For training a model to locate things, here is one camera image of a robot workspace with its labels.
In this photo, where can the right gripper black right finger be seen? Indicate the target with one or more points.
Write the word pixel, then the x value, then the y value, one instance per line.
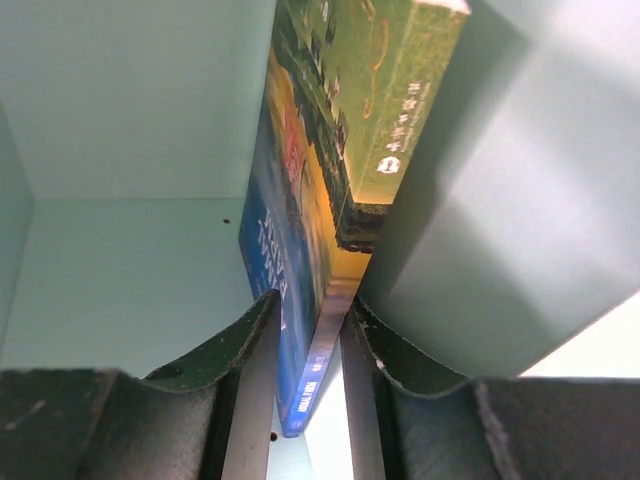
pixel 411 417

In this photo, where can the Animal Farm book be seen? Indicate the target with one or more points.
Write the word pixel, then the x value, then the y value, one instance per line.
pixel 349 87

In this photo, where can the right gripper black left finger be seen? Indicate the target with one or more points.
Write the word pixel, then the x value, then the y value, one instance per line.
pixel 205 415

